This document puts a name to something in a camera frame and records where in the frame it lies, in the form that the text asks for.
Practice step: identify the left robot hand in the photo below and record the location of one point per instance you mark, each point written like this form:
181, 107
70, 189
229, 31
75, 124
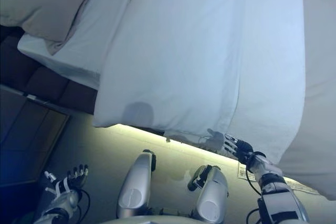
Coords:
71, 180

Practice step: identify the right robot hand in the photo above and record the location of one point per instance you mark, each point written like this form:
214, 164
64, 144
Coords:
237, 148

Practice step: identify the white duvet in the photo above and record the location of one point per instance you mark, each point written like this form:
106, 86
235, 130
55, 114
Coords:
197, 51

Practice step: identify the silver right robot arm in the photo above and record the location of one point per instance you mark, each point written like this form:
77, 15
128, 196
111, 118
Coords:
278, 200

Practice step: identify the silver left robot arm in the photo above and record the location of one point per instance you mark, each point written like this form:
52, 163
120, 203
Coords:
60, 205

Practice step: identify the white fitted bed sheet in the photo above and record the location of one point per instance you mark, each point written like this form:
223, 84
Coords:
86, 45

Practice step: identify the dark right robot foot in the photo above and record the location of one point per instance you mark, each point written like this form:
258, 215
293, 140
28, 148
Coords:
202, 176

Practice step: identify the dark robot foot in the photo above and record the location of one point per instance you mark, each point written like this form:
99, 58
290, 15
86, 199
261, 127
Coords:
202, 176
152, 159

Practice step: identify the silver right robot leg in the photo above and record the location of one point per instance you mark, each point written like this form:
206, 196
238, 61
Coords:
212, 197

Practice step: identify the silver robot leg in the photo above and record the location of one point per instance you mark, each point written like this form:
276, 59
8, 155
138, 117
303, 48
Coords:
134, 190
212, 197

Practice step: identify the wooden nightstand cabinet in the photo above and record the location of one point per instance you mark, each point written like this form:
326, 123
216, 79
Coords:
26, 140

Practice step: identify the silver left robot leg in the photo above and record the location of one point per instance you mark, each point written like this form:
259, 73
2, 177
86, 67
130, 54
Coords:
134, 190

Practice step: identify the dark left robot foot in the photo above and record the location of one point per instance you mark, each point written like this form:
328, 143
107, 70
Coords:
152, 159

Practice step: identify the small white charger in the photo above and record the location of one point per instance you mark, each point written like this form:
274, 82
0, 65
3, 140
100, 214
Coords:
31, 97

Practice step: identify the silver robot torso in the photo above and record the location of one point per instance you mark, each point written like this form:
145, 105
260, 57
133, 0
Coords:
157, 220

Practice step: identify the white shelf board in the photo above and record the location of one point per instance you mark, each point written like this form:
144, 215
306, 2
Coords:
15, 90

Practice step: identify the beige pillow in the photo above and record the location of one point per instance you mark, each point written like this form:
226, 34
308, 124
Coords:
44, 3

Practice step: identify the dark brown bed frame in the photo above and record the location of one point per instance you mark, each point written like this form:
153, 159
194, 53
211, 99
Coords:
52, 85

